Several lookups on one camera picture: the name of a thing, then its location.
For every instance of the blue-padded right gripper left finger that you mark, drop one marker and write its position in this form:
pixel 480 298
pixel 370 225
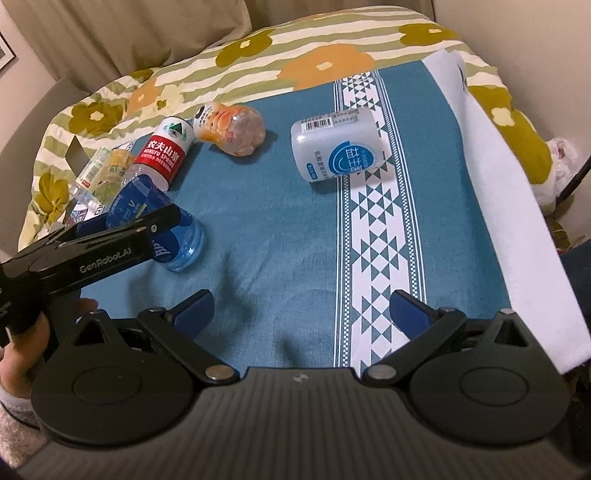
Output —
pixel 176 328

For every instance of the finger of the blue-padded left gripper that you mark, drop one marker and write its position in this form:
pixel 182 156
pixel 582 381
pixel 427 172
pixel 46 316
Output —
pixel 67 233
pixel 162 219

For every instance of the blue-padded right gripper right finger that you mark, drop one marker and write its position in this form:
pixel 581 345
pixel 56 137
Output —
pixel 428 330

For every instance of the blue cut bottle cup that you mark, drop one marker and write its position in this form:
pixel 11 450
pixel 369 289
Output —
pixel 176 235

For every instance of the grey fuzzy sleeve forearm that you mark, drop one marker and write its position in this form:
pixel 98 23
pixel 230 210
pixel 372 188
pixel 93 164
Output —
pixel 21 437

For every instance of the green label cut bottle cup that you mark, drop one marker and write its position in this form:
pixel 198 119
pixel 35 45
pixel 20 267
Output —
pixel 82 191

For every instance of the red label cut bottle cup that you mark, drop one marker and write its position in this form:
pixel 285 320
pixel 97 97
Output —
pixel 163 153

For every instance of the yellow label cut bottle cup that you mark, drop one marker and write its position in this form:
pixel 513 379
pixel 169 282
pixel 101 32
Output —
pixel 111 176

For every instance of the orange cartoon cut bottle cup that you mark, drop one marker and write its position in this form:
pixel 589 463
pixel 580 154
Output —
pixel 236 130

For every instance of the white translucent cut bottle cup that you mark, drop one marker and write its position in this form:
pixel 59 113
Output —
pixel 337 144

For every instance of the person's left hand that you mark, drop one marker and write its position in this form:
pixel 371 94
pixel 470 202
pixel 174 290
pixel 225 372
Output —
pixel 24 351

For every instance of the grey headboard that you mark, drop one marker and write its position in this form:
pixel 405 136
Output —
pixel 17 160

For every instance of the floral striped bed quilt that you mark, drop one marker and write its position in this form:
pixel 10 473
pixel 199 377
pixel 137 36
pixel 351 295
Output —
pixel 292 56

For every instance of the teal patterned table cloth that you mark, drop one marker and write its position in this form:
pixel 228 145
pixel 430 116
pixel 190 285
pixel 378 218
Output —
pixel 302 273

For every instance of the beige curtain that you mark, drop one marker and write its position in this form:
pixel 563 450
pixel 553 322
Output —
pixel 92 43

